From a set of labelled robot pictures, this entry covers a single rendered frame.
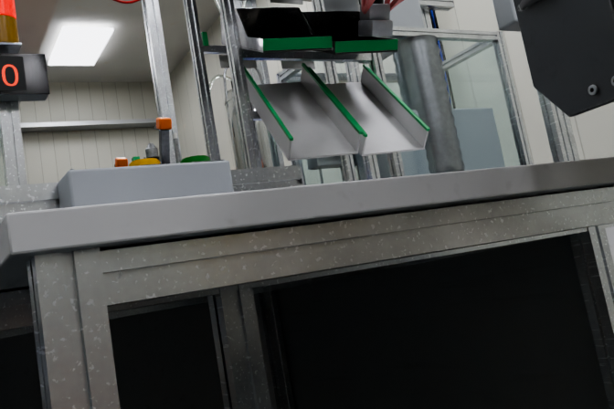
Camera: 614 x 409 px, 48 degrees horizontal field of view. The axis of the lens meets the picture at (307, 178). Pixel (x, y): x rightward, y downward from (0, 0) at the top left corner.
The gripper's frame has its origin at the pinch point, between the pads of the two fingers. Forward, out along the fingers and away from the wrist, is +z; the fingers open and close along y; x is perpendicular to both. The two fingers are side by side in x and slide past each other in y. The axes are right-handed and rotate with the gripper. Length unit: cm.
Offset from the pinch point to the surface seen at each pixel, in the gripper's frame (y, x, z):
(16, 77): 64, 4, 10
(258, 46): 24.2, 5.6, 3.7
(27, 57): 62, 1, 9
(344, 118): 11.0, 19.7, 8.4
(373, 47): 1.7, 6.4, 3.9
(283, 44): 20.4, 7.7, 1.5
